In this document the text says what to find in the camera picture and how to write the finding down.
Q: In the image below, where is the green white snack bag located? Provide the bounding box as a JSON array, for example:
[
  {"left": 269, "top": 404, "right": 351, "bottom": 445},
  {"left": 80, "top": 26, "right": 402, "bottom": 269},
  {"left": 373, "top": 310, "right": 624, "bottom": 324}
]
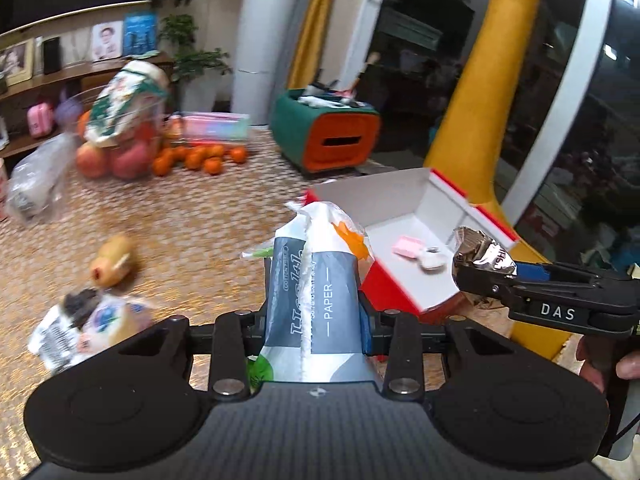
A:
[{"left": 84, "top": 60, "right": 171, "bottom": 149}]

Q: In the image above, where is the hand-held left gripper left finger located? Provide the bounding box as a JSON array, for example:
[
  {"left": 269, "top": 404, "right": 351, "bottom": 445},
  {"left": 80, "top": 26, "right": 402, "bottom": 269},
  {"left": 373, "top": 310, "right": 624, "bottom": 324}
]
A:
[{"left": 117, "top": 310, "right": 273, "bottom": 402}]

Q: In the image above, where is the yellow curtain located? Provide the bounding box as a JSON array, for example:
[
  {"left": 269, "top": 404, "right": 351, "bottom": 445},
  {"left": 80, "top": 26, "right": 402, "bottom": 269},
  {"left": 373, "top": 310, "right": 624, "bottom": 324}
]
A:
[{"left": 287, "top": 0, "right": 347, "bottom": 94}]

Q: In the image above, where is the black speaker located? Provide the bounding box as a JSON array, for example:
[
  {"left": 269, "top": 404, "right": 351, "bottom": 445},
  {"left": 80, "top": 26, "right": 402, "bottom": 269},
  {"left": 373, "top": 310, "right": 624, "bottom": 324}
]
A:
[{"left": 42, "top": 36, "right": 62, "bottom": 75}]

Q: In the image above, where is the red apple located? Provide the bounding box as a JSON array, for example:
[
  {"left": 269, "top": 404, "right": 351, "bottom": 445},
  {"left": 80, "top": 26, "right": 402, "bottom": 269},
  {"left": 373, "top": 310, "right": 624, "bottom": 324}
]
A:
[
  {"left": 135, "top": 120, "right": 164, "bottom": 149},
  {"left": 76, "top": 142, "right": 112, "bottom": 179},
  {"left": 111, "top": 140, "right": 154, "bottom": 181}
]

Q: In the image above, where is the portrait photo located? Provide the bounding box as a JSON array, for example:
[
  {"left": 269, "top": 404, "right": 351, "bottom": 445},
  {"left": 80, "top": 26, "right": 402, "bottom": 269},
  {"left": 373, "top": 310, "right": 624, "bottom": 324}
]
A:
[{"left": 91, "top": 21, "right": 124, "bottom": 61}]

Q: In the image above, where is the white plush toy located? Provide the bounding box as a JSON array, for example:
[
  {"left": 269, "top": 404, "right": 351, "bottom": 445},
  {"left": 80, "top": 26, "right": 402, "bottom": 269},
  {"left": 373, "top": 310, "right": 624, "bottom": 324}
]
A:
[{"left": 419, "top": 246, "right": 446, "bottom": 273}]

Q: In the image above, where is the green orange desk organizer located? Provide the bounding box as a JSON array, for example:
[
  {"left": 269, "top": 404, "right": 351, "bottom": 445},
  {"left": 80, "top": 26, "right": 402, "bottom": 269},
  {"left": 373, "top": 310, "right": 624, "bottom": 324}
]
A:
[{"left": 270, "top": 87, "right": 382, "bottom": 177}]

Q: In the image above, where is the bread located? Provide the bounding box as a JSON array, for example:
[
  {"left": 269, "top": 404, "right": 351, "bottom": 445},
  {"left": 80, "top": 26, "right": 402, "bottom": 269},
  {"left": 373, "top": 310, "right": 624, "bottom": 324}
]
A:
[{"left": 60, "top": 295, "right": 154, "bottom": 373}]

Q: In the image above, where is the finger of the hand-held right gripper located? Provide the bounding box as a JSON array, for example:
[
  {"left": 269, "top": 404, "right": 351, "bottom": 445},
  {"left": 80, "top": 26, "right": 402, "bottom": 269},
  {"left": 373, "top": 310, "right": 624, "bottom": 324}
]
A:
[
  {"left": 514, "top": 259, "right": 630, "bottom": 287},
  {"left": 451, "top": 262, "right": 528, "bottom": 318}
]

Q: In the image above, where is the clear plastic fruit bowl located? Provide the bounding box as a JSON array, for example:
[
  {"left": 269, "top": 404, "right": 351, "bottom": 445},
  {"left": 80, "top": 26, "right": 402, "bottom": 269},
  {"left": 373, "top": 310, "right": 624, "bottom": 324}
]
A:
[{"left": 64, "top": 85, "right": 169, "bottom": 181}]

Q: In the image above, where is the white standing air conditioner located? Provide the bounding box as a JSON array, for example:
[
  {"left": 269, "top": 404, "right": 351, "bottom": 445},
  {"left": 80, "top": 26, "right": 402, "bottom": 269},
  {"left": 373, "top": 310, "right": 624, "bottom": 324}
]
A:
[{"left": 232, "top": 0, "right": 321, "bottom": 129}]

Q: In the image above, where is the tall potted plant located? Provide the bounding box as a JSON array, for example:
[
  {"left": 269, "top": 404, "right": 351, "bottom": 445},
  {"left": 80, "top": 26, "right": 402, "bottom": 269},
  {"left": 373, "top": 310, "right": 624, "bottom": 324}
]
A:
[{"left": 145, "top": 0, "right": 234, "bottom": 113}]

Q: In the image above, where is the pile of tangerines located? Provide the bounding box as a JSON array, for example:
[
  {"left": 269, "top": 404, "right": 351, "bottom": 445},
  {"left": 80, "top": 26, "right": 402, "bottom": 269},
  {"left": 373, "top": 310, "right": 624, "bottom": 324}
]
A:
[{"left": 152, "top": 142, "right": 249, "bottom": 177}]

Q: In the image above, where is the silver foil snack packet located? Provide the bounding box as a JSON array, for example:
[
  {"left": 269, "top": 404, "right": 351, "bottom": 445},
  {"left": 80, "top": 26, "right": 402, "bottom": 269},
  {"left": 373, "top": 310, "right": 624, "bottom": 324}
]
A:
[{"left": 451, "top": 226, "right": 517, "bottom": 278}]

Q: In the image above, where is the pink toy suitcase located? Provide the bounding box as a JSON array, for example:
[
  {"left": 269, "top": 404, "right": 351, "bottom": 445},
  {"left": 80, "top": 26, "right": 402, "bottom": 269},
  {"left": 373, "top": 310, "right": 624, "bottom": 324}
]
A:
[{"left": 27, "top": 102, "right": 54, "bottom": 139}]

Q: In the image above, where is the white barcode sachet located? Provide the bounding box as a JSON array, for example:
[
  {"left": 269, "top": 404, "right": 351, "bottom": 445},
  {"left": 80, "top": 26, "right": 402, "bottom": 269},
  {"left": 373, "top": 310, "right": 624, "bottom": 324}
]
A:
[{"left": 27, "top": 305, "right": 77, "bottom": 362}]

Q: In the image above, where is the blue picture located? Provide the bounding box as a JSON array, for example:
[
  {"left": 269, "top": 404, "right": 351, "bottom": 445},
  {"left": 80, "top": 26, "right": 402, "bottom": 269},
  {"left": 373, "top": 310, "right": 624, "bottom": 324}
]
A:
[{"left": 122, "top": 11, "right": 160, "bottom": 58}]

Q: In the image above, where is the glass sliding door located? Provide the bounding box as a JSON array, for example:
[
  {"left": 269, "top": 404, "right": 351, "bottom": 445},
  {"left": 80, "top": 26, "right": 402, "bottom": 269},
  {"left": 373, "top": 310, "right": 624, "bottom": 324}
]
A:
[{"left": 350, "top": 0, "right": 640, "bottom": 273}]

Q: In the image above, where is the red cardboard box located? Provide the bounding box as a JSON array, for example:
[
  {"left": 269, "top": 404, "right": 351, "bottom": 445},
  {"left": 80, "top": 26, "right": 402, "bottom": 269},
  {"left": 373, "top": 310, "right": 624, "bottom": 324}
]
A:
[{"left": 306, "top": 167, "right": 521, "bottom": 326}]

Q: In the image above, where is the wooden photo frame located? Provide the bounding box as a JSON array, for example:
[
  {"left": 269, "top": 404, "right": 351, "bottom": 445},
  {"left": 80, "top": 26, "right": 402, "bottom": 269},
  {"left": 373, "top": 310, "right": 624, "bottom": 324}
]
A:
[{"left": 0, "top": 40, "right": 35, "bottom": 86}]

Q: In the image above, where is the desktop with patterned tablecloth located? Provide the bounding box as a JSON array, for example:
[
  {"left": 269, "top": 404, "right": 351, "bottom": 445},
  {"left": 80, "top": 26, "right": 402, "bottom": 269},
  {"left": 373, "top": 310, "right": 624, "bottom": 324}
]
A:
[{"left": 0, "top": 127, "right": 568, "bottom": 466}]

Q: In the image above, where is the long paintbrush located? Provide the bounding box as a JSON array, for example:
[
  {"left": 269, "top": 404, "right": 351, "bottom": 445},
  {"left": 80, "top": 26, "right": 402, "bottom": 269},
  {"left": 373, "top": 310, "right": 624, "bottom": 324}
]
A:
[{"left": 357, "top": 52, "right": 382, "bottom": 97}]

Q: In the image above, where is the grey white tissue pack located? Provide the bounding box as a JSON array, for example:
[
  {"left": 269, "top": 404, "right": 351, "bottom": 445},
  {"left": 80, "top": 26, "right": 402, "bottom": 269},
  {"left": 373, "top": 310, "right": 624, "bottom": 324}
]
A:
[{"left": 242, "top": 201, "right": 379, "bottom": 384}]

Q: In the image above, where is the dark snack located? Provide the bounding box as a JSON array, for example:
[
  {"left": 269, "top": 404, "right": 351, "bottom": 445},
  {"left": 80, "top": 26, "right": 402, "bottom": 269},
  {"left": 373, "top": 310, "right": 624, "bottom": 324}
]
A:
[{"left": 62, "top": 289, "right": 104, "bottom": 324}]

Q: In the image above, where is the yellow chair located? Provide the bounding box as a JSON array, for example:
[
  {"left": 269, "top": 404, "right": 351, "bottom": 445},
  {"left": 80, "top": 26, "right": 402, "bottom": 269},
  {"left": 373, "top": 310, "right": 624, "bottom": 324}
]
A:
[{"left": 425, "top": 0, "right": 576, "bottom": 362}]

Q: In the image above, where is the person's right hand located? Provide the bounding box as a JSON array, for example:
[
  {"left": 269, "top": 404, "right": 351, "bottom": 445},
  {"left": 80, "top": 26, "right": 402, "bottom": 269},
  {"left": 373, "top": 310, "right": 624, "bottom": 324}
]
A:
[{"left": 575, "top": 333, "right": 640, "bottom": 393}]

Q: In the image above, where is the wooden television cabinet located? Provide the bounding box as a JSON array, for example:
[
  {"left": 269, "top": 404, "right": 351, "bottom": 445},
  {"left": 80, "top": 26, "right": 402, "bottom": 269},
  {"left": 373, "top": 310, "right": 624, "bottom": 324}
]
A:
[{"left": 0, "top": 55, "right": 174, "bottom": 162}]

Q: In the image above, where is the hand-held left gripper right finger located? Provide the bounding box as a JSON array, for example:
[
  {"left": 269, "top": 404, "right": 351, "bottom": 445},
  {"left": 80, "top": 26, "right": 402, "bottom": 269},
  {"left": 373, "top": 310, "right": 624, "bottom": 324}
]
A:
[{"left": 357, "top": 295, "right": 507, "bottom": 402}]

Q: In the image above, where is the clear plastic bag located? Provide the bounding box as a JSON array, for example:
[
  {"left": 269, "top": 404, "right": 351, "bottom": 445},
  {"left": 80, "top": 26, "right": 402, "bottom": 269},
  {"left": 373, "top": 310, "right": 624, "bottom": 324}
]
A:
[{"left": 7, "top": 132, "right": 77, "bottom": 224}]

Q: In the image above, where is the purple toy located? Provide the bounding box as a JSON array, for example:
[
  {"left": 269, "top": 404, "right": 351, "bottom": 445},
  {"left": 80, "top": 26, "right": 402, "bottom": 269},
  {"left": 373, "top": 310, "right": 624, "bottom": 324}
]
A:
[{"left": 55, "top": 95, "right": 84, "bottom": 129}]

